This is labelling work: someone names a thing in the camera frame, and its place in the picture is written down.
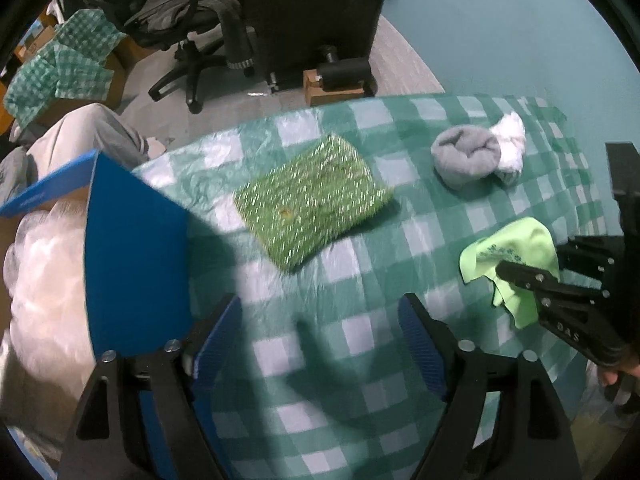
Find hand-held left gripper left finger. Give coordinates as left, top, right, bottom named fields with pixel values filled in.
left=59, top=292, right=243, bottom=480

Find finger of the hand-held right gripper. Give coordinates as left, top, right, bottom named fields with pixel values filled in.
left=495, top=259, right=627, bottom=365
left=556, top=235, right=626, bottom=291

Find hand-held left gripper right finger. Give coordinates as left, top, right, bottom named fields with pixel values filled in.
left=397, top=292, right=583, bottom=480

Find neon green cloth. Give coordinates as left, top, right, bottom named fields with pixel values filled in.
left=459, top=216, right=560, bottom=331

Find blue-rimmed cardboard box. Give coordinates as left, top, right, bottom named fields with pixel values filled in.
left=0, top=150, right=201, bottom=480

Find green sparkly scrub pad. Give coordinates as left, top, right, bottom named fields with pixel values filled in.
left=234, top=132, right=396, bottom=273

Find white mesh bath pouf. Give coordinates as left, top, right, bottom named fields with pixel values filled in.
left=0, top=210, right=98, bottom=441

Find person's right hand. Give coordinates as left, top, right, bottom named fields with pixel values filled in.
left=597, top=360, right=640, bottom=416

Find green checked tablecloth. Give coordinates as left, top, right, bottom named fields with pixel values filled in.
left=132, top=94, right=608, bottom=480

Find silver trash bag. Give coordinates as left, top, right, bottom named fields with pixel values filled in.
left=570, top=360, right=631, bottom=480

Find white crumpled sock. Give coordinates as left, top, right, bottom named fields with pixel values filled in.
left=489, top=111, right=527, bottom=187

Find grey rolled sock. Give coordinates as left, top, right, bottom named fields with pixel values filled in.
left=431, top=126, right=502, bottom=191

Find grey covered mattress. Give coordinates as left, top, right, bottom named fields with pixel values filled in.
left=0, top=102, right=151, bottom=196

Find large cardboard box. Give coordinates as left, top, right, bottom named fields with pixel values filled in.
left=37, top=55, right=127, bottom=126
left=112, top=35, right=151, bottom=68

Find black office chair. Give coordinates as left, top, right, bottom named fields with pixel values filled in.
left=122, top=0, right=258, bottom=115

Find green checked cloth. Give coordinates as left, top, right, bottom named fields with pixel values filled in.
left=4, top=9, right=128, bottom=131

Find dark grey clothes on chair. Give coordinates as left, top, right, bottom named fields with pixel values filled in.
left=122, top=0, right=257, bottom=71

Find tall black cabinet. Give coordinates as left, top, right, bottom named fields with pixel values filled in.
left=232, top=0, right=393, bottom=88

